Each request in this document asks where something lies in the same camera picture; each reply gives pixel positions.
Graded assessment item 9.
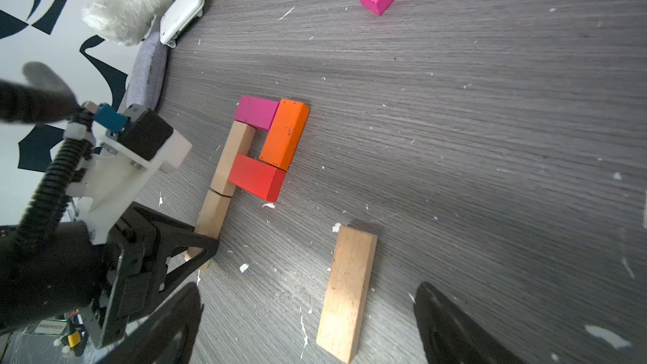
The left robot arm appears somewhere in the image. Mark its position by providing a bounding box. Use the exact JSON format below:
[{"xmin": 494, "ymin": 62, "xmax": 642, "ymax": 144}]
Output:
[{"xmin": 1, "ymin": 202, "xmax": 219, "ymax": 348}]

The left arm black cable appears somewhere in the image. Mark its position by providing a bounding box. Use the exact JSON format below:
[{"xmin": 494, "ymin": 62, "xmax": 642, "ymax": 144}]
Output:
[{"xmin": 0, "ymin": 61, "xmax": 94, "ymax": 259}]

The orange block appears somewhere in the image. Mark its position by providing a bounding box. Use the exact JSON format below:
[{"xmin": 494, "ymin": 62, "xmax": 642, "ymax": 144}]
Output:
[{"xmin": 259, "ymin": 99, "xmax": 310, "ymax": 171}]

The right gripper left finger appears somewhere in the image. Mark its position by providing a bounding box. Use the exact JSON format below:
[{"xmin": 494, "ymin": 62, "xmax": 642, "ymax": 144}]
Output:
[{"xmin": 100, "ymin": 282, "xmax": 203, "ymax": 364}]

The natural wood block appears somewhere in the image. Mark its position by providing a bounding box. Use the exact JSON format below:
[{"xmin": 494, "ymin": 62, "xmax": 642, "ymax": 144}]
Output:
[
  {"xmin": 210, "ymin": 121, "xmax": 256, "ymax": 197},
  {"xmin": 195, "ymin": 190, "xmax": 231, "ymax": 239},
  {"xmin": 316, "ymin": 227, "xmax": 377, "ymax": 363}
]

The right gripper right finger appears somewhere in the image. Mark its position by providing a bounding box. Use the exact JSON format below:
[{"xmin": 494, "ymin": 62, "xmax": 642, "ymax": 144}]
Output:
[{"xmin": 414, "ymin": 281, "xmax": 523, "ymax": 364}]

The red block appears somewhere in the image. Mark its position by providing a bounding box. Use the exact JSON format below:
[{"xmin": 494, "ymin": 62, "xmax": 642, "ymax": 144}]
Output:
[{"xmin": 228, "ymin": 153, "xmax": 286, "ymax": 202}]

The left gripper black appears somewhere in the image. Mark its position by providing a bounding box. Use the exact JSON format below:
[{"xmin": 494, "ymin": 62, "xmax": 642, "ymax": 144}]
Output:
[{"xmin": 80, "ymin": 202, "xmax": 220, "ymax": 349}]

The white rectangular case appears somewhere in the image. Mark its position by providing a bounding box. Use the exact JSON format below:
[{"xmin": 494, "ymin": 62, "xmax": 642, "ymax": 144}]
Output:
[{"xmin": 159, "ymin": 0, "xmax": 205, "ymax": 48}]

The grey cylindrical pouch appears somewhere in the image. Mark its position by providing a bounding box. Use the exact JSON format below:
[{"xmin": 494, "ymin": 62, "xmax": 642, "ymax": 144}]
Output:
[{"xmin": 126, "ymin": 31, "xmax": 168, "ymax": 110}]

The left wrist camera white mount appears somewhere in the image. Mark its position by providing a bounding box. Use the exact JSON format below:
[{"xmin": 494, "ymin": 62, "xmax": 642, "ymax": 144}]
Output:
[{"xmin": 66, "ymin": 104, "xmax": 192, "ymax": 245}]

